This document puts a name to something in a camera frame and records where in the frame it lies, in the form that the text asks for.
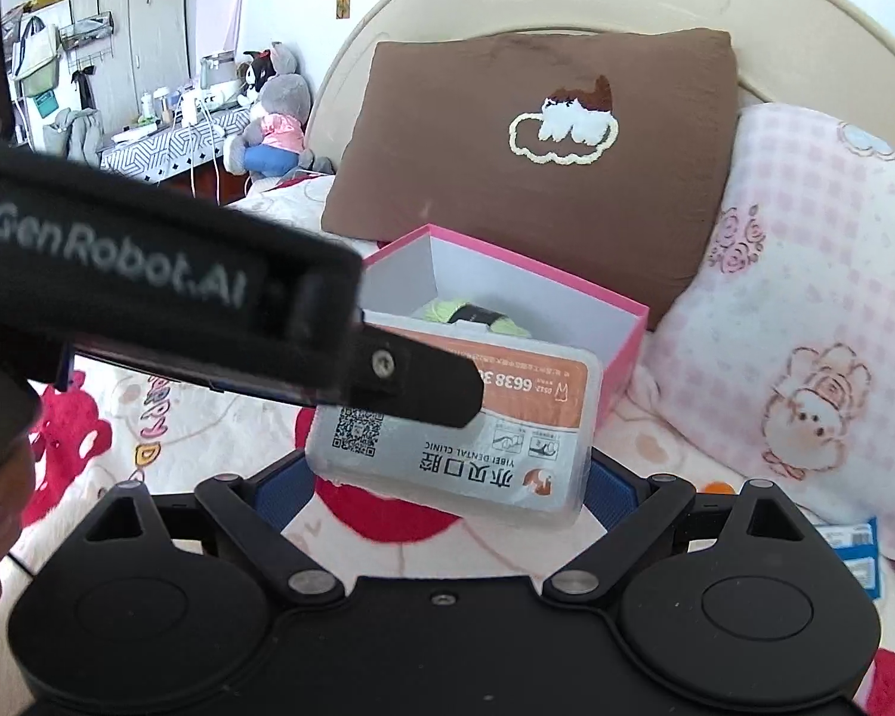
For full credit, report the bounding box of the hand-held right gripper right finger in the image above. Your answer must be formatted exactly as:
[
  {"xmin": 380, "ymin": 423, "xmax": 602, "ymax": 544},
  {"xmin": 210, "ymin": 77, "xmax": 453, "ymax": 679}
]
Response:
[{"xmin": 543, "ymin": 455, "xmax": 810, "ymax": 607}]

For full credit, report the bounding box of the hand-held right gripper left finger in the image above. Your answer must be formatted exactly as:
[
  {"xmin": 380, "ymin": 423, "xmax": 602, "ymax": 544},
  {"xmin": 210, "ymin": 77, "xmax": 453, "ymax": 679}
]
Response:
[{"xmin": 82, "ymin": 449, "xmax": 348, "ymax": 609}]

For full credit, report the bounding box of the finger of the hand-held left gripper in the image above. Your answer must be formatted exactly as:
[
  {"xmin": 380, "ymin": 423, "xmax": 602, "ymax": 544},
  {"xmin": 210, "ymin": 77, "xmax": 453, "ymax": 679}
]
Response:
[{"xmin": 347, "ymin": 322, "xmax": 486, "ymax": 431}]

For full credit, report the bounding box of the green yarn ball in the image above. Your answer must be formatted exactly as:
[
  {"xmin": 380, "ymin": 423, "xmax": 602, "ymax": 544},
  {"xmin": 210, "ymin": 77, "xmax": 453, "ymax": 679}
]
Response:
[{"xmin": 412, "ymin": 297, "xmax": 530, "ymax": 338}]

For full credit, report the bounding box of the pink cardboard box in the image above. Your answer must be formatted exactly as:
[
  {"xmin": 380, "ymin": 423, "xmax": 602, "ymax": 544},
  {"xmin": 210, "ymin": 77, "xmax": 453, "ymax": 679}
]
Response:
[{"xmin": 354, "ymin": 222, "xmax": 652, "ymax": 430}]

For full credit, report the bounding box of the blue wet wipes packet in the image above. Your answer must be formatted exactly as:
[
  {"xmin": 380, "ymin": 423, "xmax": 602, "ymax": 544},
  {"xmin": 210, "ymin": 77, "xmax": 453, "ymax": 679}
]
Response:
[{"xmin": 813, "ymin": 516, "xmax": 882, "ymax": 599}]

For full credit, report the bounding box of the bear print blanket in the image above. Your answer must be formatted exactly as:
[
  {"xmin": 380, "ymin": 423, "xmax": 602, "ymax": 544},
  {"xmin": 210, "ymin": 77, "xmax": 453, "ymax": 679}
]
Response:
[{"xmin": 0, "ymin": 175, "xmax": 895, "ymax": 716}]

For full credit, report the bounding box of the table with patterned cloth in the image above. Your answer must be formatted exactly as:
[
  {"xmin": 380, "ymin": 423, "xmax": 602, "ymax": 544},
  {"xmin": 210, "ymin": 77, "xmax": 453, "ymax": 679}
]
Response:
[{"xmin": 98, "ymin": 106, "xmax": 258, "ymax": 184}]

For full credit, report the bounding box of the grey clothes pile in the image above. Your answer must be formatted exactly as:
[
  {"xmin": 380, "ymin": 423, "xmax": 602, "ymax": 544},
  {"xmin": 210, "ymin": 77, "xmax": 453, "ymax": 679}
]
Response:
[{"xmin": 48, "ymin": 108, "xmax": 106, "ymax": 165}]

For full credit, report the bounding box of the brown embroidered pillow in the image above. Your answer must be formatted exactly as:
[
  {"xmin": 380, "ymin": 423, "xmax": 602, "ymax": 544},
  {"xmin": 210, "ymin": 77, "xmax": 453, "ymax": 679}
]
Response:
[{"xmin": 320, "ymin": 26, "xmax": 741, "ymax": 329}]

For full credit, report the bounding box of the hanging tote bag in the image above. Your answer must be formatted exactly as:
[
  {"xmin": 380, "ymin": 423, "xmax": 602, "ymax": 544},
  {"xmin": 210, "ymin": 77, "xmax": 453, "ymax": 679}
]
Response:
[{"xmin": 11, "ymin": 15, "xmax": 62, "ymax": 85}]

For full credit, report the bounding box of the grey plush rabbit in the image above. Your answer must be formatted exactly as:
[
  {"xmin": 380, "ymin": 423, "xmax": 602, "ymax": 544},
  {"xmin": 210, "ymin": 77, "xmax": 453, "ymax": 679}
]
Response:
[{"xmin": 222, "ymin": 41, "xmax": 314, "ymax": 178}]

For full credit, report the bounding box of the black and white plush toy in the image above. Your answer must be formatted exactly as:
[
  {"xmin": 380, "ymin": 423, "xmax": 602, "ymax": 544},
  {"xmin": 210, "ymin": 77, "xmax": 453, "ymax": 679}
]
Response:
[{"xmin": 234, "ymin": 48, "xmax": 280, "ymax": 109}]

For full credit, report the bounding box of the white wardrobe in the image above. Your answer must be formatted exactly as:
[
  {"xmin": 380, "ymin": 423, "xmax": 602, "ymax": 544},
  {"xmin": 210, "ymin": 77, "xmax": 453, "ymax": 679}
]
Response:
[{"xmin": 0, "ymin": 0, "xmax": 199, "ymax": 154}]

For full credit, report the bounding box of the pink checked pillow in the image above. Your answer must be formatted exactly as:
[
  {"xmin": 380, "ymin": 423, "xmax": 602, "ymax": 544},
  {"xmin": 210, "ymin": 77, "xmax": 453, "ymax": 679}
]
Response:
[{"xmin": 645, "ymin": 100, "xmax": 895, "ymax": 560}]

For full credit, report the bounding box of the wire wall rack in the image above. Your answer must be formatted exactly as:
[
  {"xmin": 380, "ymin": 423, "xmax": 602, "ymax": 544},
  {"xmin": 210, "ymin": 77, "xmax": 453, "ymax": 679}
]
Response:
[{"xmin": 58, "ymin": 11, "xmax": 115, "ymax": 53}]

